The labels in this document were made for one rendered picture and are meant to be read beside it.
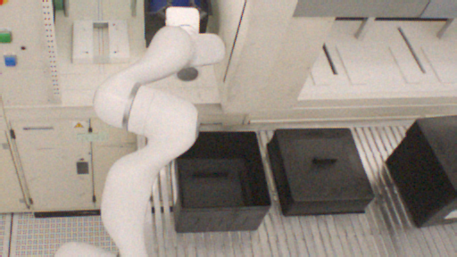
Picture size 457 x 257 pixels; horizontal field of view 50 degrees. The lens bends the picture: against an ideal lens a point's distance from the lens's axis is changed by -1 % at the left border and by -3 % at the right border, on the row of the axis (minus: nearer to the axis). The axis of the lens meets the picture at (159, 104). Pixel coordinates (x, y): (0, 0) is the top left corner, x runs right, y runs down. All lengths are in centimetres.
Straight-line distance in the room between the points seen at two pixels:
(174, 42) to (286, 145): 82
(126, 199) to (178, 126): 19
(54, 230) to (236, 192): 105
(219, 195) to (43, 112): 67
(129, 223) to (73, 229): 140
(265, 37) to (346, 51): 68
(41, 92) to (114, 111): 72
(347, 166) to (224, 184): 42
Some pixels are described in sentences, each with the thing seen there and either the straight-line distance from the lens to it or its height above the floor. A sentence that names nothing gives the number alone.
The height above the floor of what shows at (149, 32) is 102.
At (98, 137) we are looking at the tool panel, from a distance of 188.
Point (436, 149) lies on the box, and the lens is 177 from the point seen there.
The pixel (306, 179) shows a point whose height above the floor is 86.
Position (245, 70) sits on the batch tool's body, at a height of 109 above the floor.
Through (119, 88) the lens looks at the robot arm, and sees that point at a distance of 100.
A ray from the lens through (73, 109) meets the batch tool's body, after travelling 174.
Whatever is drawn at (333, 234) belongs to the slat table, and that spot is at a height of 76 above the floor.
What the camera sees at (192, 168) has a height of 77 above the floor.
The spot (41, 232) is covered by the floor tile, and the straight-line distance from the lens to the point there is 246.
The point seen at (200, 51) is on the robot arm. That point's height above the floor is 132.
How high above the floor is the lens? 223
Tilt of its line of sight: 51 degrees down
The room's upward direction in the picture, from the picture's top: 7 degrees clockwise
